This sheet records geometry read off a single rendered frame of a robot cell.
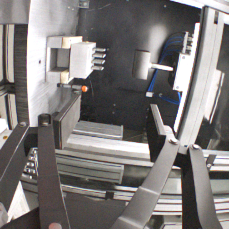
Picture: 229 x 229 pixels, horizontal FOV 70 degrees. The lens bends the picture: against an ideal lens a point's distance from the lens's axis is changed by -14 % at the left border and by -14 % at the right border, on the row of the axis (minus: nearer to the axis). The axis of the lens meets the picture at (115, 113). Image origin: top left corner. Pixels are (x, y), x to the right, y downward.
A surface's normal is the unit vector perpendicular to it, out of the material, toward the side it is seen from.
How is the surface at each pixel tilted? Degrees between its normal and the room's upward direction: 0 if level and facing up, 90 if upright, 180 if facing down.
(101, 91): 90
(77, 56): 90
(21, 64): 90
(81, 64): 90
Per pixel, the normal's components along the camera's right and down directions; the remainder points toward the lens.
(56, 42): -0.07, 0.40
